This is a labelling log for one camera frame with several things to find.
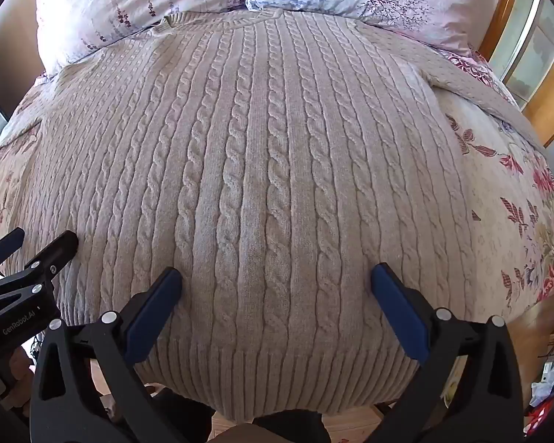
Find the floral quilt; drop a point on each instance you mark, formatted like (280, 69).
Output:
(489, 203)

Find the wooden headboard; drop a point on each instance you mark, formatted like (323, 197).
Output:
(547, 97)

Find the cream knitted pillow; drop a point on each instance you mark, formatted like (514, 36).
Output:
(267, 194)

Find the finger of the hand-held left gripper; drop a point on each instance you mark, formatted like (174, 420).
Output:
(55, 251)
(8, 244)

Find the person's dark pants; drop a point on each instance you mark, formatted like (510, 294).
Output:
(286, 427)

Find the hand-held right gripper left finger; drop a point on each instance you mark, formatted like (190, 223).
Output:
(153, 314)

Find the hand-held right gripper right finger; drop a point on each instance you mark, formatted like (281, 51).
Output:
(399, 314)

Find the lavender print pillow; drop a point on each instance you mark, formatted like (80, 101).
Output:
(120, 0)

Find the pile of clutter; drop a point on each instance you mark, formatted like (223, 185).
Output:
(551, 387)

